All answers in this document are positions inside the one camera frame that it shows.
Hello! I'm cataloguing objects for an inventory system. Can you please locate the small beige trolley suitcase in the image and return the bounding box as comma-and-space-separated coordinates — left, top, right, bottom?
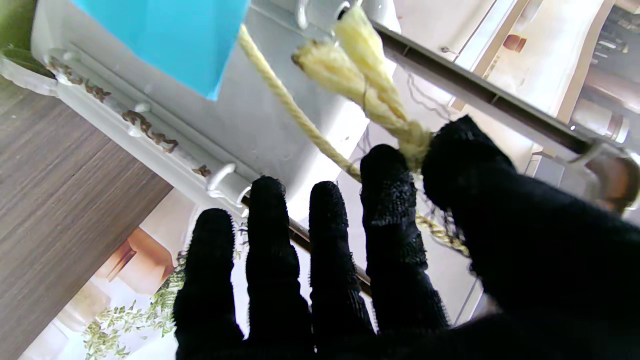
0, 0, 640, 298

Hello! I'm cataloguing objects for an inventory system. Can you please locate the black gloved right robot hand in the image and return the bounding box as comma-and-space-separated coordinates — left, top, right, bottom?
172, 115, 640, 360

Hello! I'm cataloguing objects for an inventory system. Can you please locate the yellow twisted rope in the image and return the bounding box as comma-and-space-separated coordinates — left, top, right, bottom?
237, 5, 471, 256

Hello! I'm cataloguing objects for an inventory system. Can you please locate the teal luggage tag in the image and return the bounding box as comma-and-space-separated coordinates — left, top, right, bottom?
70, 0, 251, 101

